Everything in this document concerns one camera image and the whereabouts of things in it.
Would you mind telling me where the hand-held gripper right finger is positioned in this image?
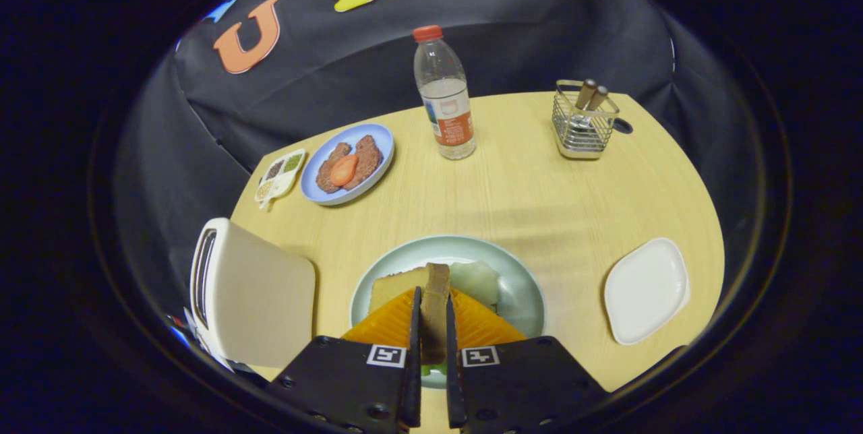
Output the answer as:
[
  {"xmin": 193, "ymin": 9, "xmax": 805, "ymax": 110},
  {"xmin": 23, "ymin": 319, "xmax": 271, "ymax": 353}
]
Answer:
[{"xmin": 445, "ymin": 289, "xmax": 611, "ymax": 434}]

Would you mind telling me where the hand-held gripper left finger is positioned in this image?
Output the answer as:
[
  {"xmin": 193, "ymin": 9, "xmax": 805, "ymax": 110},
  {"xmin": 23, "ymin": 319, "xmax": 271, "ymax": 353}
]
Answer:
[{"xmin": 266, "ymin": 286, "xmax": 423, "ymax": 434}]

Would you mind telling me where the brown toast slice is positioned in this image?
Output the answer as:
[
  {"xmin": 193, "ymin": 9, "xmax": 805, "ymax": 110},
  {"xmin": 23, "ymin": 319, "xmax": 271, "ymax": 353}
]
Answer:
[{"xmin": 368, "ymin": 262, "xmax": 452, "ymax": 365}]

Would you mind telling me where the green lettuce leaf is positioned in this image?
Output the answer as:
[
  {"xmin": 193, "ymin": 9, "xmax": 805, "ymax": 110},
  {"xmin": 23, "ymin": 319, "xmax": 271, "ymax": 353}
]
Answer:
[{"xmin": 421, "ymin": 260, "xmax": 501, "ymax": 375}]

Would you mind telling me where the pale green round plate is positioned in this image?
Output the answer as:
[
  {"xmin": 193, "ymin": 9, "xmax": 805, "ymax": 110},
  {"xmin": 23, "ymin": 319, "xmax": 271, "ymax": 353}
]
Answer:
[{"xmin": 349, "ymin": 235, "xmax": 546, "ymax": 391}]

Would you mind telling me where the white toaster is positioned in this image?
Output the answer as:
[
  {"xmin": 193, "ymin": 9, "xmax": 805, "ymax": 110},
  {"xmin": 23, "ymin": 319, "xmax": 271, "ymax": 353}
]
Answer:
[{"xmin": 189, "ymin": 218, "xmax": 316, "ymax": 371}]

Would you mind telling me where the small white square plate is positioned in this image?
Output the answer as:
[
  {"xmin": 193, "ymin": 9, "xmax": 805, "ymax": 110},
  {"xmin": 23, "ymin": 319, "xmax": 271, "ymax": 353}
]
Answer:
[{"xmin": 603, "ymin": 237, "xmax": 690, "ymax": 346}]

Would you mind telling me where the red tomato slice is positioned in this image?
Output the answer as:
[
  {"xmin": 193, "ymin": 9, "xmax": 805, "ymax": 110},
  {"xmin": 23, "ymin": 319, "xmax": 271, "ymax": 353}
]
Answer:
[{"xmin": 329, "ymin": 154, "xmax": 359, "ymax": 187}]

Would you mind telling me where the white divided seasoning tray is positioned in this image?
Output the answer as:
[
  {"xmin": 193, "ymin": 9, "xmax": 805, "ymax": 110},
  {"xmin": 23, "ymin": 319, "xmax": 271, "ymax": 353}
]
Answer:
[{"xmin": 254, "ymin": 148, "xmax": 307, "ymax": 210}]

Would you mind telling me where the blue round plate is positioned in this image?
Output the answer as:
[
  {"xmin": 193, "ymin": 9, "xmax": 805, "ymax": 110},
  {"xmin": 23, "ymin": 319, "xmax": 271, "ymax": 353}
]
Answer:
[{"xmin": 300, "ymin": 123, "xmax": 395, "ymax": 206}]

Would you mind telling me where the clear red-capped water bottle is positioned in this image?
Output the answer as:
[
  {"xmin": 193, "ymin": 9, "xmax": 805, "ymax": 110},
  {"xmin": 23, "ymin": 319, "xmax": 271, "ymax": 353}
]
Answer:
[{"xmin": 413, "ymin": 25, "xmax": 477, "ymax": 161}]

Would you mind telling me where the metal wire utensil basket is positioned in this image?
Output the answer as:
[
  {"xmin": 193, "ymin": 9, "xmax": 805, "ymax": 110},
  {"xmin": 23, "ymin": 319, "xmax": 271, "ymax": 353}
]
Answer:
[{"xmin": 552, "ymin": 80, "xmax": 620, "ymax": 160}]

